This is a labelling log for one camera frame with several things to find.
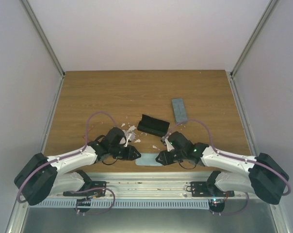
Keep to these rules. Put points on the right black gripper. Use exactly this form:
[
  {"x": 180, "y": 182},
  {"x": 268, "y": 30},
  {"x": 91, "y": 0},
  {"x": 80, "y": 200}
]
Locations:
[{"x": 163, "y": 156}]

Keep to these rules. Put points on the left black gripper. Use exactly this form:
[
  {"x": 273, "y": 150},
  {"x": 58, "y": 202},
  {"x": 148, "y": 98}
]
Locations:
[{"x": 129, "y": 155}]

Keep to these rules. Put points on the green glasses case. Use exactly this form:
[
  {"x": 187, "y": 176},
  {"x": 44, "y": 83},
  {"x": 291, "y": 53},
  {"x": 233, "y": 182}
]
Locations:
[{"x": 179, "y": 110}]

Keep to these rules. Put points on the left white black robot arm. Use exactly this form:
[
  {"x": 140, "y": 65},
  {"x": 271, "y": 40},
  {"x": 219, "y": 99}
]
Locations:
[{"x": 44, "y": 175}]

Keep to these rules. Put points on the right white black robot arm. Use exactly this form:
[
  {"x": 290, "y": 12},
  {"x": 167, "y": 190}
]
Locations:
[{"x": 260, "y": 175}]

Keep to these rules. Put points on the open black glasses case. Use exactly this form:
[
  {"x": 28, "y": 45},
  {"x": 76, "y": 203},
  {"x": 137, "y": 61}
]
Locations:
[{"x": 153, "y": 126}]

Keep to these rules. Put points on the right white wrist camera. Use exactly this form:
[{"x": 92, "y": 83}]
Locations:
[{"x": 166, "y": 142}]

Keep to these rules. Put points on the aluminium mounting rail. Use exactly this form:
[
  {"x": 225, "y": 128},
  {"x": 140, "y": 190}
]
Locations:
[{"x": 131, "y": 185}]

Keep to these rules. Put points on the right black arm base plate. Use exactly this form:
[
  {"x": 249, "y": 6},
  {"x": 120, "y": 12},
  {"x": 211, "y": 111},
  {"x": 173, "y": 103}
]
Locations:
[{"x": 200, "y": 189}]

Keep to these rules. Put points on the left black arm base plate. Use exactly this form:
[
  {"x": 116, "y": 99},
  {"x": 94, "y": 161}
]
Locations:
[{"x": 90, "y": 189}]

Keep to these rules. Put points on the grey slotted cable duct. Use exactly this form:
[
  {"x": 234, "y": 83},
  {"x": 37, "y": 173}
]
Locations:
[{"x": 127, "y": 204}]

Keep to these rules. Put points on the left aluminium frame post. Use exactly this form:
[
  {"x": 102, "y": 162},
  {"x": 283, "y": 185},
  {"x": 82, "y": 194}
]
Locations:
[{"x": 33, "y": 18}]

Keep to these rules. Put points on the aluminium frame post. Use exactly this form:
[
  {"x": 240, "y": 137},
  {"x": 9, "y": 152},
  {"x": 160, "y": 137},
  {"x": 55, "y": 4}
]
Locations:
[
  {"x": 256, "y": 32},
  {"x": 33, "y": 18}
]

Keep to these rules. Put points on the right aluminium frame post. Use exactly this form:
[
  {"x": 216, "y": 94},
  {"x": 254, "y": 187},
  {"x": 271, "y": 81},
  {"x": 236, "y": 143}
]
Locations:
[{"x": 256, "y": 32}]

